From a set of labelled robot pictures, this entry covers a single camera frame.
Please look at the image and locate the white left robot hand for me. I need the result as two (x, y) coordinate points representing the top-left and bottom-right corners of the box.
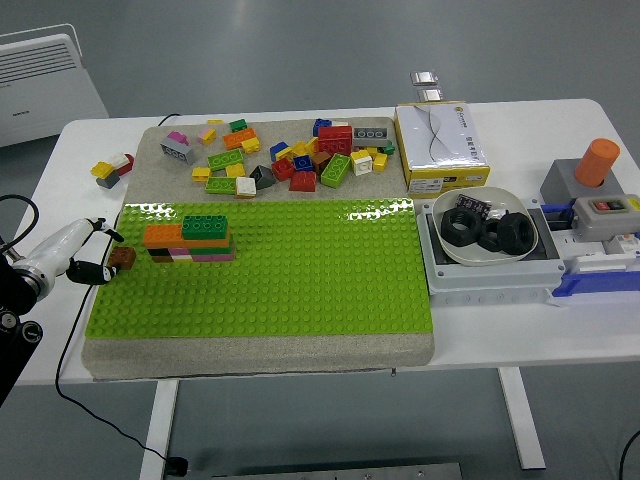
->
(21, 217), (125, 287)

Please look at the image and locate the small brown toy brick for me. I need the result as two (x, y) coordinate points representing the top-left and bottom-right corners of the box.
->
(108, 245), (137, 271)

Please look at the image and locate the grey eight-stud brick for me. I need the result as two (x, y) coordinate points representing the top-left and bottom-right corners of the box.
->
(159, 137), (195, 165)

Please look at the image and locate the green studded baseplate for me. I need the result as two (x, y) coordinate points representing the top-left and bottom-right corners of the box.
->
(83, 197), (434, 341)

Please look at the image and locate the dark green long brick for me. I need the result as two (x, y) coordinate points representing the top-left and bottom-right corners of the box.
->
(181, 214), (230, 240)

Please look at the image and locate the orange thin long brick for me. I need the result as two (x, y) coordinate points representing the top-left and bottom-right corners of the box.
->
(182, 234), (235, 249)

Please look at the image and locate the white panel heater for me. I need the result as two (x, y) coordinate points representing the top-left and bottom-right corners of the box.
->
(0, 23), (110, 149)

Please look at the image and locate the light green six-stud brick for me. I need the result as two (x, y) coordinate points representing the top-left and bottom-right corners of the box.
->
(206, 148), (246, 173)
(204, 176), (239, 196)

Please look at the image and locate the white table leg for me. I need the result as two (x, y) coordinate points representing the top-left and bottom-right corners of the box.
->
(497, 367), (546, 471)
(138, 380), (180, 480)

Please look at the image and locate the orange long loose brick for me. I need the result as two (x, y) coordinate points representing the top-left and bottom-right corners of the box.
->
(221, 128), (259, 151)

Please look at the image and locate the grey black sloped brick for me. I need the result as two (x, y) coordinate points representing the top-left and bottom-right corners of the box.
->
(248, 164), (276, 191)

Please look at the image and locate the grey-brown mat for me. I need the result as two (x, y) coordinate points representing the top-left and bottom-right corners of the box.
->
(80, 116), (437, 382)

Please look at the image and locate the red square brick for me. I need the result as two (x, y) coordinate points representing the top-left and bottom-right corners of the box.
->
(271, 157), (296, 182)

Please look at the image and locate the light green eight-stud brick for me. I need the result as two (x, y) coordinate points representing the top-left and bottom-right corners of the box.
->
(320, 153), (353, 189)

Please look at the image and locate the big red brick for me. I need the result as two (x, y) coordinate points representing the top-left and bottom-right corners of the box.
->
(316, 125), (354, 156)

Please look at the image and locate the white square brick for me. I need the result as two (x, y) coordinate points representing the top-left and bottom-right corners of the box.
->
(349, 149), (374, 177)

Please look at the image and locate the grey metal plate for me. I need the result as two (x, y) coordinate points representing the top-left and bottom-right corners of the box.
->
(209, 462), (464, 480)

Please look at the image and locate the big black hex nut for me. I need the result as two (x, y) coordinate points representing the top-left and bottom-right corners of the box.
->
(440, 207), (485, 247)
(496, 211), (539, 259)
(477, 219), (506, 254)

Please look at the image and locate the white and yellow cardboard box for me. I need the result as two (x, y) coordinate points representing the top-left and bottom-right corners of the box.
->
(393, 102), (492, 196)

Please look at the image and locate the white bowl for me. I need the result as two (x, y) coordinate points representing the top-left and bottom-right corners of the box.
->
(431, 186), (542, 268)

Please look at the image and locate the purple circuit board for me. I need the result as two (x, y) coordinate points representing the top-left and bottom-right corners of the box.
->
(454, 193), (494, 216)

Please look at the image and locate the light grey junction box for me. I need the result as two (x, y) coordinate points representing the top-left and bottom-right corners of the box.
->
(416, 197), (569, 307)

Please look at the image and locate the grey block with hole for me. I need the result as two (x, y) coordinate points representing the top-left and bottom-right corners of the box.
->
(539, 158), (624, 206)

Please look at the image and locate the orange cylinder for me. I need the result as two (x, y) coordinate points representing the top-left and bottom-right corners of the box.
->
(573, 138), (621, 190)

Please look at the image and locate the black power cord with plug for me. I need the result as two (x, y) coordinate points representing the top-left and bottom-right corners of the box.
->
(54, 112), (190, 476)

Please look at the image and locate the blue and white rail assembly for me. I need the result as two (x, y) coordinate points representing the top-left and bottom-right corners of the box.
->
(539, 199), (640, 310)

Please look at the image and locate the grey push-button switch box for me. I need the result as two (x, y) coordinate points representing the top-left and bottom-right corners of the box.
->
(571, 194), (640, 241)

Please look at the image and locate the thin black cable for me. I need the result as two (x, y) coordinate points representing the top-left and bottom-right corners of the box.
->
(618, 429), (640, 480)

